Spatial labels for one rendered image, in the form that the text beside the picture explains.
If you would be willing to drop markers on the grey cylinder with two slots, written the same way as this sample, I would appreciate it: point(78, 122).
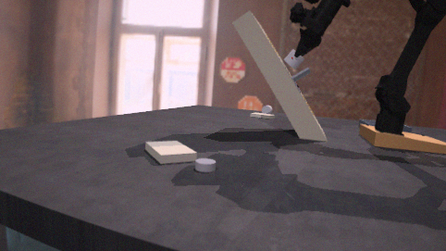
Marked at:
point(292, 60)

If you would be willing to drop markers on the beige flat panel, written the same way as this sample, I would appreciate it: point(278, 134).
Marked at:
point(279, 79)

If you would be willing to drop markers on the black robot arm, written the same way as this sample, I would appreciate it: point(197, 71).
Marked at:
point(391, 88)

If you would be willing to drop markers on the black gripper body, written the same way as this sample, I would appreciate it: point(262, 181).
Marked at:
point(318, 23)

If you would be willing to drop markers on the grey short cylinder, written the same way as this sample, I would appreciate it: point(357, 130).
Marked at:
point(205, 164)

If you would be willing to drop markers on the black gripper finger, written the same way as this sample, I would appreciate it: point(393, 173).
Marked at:
point(307, 41)
point(313, 47)

